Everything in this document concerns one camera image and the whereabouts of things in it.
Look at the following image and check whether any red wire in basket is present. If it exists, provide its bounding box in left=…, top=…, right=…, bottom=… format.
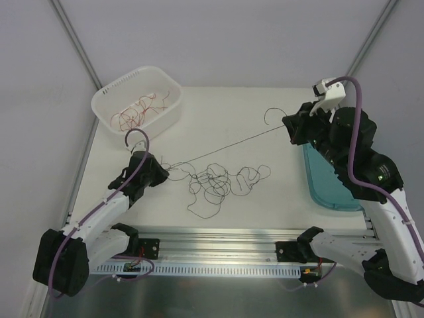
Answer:
left=137, top=91, right=170, bottom=129

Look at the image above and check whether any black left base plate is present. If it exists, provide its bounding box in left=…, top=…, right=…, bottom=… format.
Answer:
left=135, top=238, right=160, bottom=260

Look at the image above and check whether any right aluminium frame post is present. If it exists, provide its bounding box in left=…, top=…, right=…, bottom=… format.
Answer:
left=345, top=0, right=400, bottom=77

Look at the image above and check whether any white slotted cable duct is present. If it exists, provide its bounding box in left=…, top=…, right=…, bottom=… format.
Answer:
left=91, top=261, right=301, bottom=279

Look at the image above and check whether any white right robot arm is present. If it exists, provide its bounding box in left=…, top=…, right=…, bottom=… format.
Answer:
left=282, top=102, right=423, bottom=305

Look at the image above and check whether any long red wire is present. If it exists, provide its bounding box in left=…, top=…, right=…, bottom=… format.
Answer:
left=134, top=92, right=158, bottom=115
left=119, top=104, right=148, bottom=132
left=109, top=105, right=146, bottom=132

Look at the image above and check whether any teal plastic bin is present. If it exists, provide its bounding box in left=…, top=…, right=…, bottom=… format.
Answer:
left=302, top=144, right=362, bottom=212

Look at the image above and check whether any white plastic basket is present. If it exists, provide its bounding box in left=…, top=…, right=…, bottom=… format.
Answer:
left=91, top=66, right=183, bottom=138

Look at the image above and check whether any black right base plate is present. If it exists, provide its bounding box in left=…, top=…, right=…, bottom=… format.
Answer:
left=275, top=241, right=302, bottom=262

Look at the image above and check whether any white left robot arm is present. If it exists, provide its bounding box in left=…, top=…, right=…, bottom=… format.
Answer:
left=32, top=151, right=169, bottom=297

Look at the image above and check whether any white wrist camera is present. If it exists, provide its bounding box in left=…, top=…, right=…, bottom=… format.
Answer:
left=127, top=140, right=146, bottom=154
left=309, top=78, right=346, bottom=116

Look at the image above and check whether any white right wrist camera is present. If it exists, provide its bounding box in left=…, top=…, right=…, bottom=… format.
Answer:
left=309, top=78, right=346, bottom=116

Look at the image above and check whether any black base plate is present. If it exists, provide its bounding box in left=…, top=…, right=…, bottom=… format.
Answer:
left=275, top=241, right=302, bottom=262
left=135, top=238, right=160, bottom=260

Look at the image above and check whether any aluminium mounting rail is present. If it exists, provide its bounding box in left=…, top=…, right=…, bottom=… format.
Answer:
left=134, top=225, right=304, bottom=264

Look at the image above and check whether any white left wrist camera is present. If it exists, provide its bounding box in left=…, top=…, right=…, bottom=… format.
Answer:
left=127, top=140, right=146, bottom=154

